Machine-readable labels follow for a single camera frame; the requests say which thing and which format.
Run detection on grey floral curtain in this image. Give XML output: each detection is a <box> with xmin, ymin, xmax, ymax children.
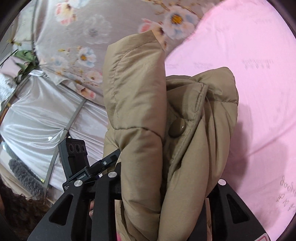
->
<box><xmin>14</xmin><ymin>0</ymin><xmax>223</xmax><ymax>107</ymax></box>

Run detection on olive quilted jacket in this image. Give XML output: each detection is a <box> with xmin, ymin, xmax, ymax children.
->
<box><xmin>102</xmin><ymin>31</ymin><xmax>239</xmax><ymax>240</ymax></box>

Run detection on person's dark hair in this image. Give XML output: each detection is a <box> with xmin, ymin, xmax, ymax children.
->
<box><xmin>1</xmin><ymin>181</ymin><xmax>50</xmax><ymax>240</ymax></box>

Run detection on white satin curtain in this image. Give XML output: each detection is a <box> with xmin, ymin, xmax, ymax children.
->
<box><xmin>1</xmin><ymin>76</ymin><xmax>108</xmax><ymax>180</ymax></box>

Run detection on pink bed blanket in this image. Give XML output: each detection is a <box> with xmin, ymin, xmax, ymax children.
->
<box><xmin>115</xmin><ymin>0</ymin><xmax>296</xmax><ymax>241</ymax></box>

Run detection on person's left hand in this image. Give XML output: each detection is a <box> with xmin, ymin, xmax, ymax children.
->
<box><xmin>89</xmin><ymin>200</ymin><xmax>94</xmax><ymax>218</ymax></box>

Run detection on hanging green garment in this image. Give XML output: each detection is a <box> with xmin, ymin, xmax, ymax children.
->
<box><xmin>14</xmin><ymin>50</ymin><xmax>39</xmax><ymax>82</ymax></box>

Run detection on grey fluffy duster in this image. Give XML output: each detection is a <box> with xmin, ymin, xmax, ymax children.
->
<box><xmin>9</xmin><ymin>159</ymin><xmax>44</xmax><ymax>200</ymax></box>

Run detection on grey metal frame bar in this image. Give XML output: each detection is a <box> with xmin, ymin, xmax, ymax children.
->
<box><xmin>43</xmin><ymin>98</ymin><xmax>87</xmax><ymax>192</ymax></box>

